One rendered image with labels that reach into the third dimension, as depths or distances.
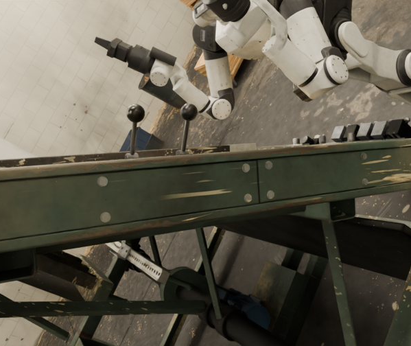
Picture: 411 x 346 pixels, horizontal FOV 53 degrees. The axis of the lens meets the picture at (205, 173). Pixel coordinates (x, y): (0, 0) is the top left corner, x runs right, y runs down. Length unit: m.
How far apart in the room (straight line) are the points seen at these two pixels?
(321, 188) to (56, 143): 5.90
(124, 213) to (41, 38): 6.15
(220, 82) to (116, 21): 5.46
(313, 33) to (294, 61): 0.13
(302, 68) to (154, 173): 0.57
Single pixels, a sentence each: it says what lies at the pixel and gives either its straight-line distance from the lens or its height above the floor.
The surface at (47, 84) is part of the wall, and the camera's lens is 6.59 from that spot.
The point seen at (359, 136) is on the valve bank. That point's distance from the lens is 1.54.
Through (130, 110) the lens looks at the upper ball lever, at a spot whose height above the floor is 1.55.
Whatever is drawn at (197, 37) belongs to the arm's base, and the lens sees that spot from 1.58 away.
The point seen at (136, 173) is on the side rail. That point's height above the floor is 1.54.
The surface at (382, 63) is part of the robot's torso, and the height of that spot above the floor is 0.74.
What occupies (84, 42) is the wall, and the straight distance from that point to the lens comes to 6.79.
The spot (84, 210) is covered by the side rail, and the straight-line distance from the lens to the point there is 0.61.
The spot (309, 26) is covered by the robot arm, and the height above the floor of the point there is 1.23.
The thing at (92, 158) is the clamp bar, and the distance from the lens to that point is 1.44.
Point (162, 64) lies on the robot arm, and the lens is 1.55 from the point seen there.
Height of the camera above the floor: 1.71
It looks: 24 degrees down
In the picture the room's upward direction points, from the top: 59 degrees counter-clockwise
